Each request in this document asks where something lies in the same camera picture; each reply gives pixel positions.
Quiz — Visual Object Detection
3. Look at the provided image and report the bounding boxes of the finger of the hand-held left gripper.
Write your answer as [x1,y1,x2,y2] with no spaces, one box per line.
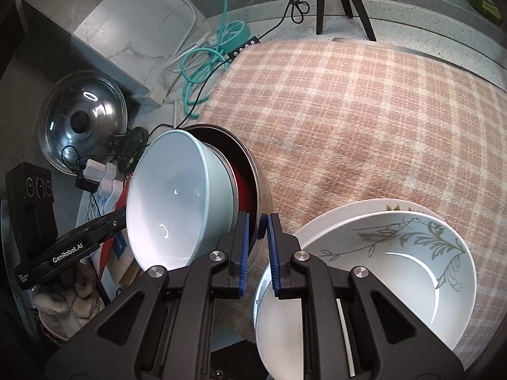
[84,206,128,245]

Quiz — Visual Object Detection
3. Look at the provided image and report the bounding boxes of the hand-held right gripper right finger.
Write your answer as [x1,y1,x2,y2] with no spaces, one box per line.
[267,213,464,380]

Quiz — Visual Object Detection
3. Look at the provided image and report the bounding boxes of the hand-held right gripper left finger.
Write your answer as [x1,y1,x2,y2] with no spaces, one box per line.
[45,211,251,380]

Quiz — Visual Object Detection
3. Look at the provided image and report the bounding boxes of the large steel bowl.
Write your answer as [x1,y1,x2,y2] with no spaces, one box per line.
[184,123,274,275]

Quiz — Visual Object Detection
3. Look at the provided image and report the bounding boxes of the pink floral plate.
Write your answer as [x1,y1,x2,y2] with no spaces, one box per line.
[253,273,264,369]

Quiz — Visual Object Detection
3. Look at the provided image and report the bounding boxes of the red steel bowl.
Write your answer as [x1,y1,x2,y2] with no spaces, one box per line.
[206,142,257,215]

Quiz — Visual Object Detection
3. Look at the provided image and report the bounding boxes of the light blue bowl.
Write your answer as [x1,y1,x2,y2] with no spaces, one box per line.
[126,129,238,273]

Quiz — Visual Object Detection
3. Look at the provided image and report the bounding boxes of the large white plate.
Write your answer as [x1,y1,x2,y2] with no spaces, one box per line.
[253,199,446,365]

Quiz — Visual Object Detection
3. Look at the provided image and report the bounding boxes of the white leaf pattern plate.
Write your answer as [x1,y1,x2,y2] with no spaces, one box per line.
[257,211,477,380]

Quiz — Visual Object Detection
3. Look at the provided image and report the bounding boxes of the person's left hand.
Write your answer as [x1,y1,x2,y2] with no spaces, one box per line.
[32,263,108,338]

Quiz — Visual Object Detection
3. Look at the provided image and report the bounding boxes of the white plug adapter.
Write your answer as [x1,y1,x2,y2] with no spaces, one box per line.
[84,159,120,199]

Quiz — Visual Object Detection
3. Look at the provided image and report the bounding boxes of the steel pot lid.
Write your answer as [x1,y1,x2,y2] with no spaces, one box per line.
[39,70,128,175]

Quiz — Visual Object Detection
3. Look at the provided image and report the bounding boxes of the plaid table cloth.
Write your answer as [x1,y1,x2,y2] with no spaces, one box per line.
[174,40,507,365]

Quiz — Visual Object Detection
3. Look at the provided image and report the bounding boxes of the black multi-port hub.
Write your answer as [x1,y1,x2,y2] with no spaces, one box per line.
[227,35,261,59]

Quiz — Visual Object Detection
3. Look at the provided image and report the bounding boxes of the green round power socket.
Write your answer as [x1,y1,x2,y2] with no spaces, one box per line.
[217,21,251,49]

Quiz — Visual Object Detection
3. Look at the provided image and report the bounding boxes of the black tripod legs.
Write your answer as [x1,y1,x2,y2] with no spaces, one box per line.
[315,0,378,43]

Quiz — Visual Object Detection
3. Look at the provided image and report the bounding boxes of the black clip mount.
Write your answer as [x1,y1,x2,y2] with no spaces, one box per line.
[108,126,150,158]

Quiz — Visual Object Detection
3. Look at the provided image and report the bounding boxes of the green cable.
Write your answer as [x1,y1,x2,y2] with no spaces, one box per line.
[180,0,239,120]

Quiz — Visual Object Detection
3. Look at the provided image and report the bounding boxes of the white cable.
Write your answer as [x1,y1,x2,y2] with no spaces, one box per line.
[146,0,219,73]

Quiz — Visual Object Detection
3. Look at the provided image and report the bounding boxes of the black cable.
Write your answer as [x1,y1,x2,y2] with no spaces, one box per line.
[172,0,312,132]

